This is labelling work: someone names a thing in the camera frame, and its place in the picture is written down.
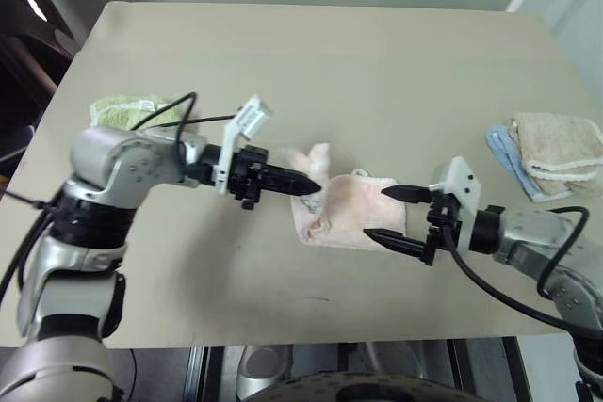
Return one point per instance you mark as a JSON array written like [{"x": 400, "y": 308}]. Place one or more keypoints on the dark rounded shape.
[{"x": 367, "y": 390}]

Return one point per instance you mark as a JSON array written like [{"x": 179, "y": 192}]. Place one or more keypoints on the beige folded towel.
[{"x": 556, "y": 143}]

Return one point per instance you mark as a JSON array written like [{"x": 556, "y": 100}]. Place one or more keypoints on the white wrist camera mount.
[
  {"x": 252, "y": 115},
  {"x": 464, "y": 185}
]

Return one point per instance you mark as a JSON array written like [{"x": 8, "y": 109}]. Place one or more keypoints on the black table frame bar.
[
  {"x": 490, "y": 369},
  {"x": 202, "y": 374}
]

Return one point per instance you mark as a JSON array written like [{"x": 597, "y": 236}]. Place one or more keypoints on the silver rounded shell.
[{"x": 264, "y": 364}]

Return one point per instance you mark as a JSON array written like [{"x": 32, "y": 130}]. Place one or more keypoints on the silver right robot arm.
[{"x": 527, "y": 232}]

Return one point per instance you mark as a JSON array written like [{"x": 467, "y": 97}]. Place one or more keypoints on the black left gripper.
[{"x": 247, "y": 176}]

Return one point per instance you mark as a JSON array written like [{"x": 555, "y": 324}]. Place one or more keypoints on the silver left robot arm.
[{"x": 94, "y": 157}]

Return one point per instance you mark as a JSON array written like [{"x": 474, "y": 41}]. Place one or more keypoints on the pink terry towel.
[{"x": 358, "y": 213}]

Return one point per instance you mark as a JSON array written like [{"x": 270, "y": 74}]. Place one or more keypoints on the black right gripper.
[{"x": 443, "y": 228}]

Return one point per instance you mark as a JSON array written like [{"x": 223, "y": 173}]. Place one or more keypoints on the green folded towel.
[{"x": 113, "y": 112}]

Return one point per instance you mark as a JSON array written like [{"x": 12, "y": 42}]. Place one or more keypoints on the blue folded towel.
[{"x": 501, "y": 143}]

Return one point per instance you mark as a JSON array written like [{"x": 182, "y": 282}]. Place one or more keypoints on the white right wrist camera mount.
[{"x": 464, "y": 185}]

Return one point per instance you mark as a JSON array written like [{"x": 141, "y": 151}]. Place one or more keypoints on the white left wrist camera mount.
[{"x": 252, "y": 115}]

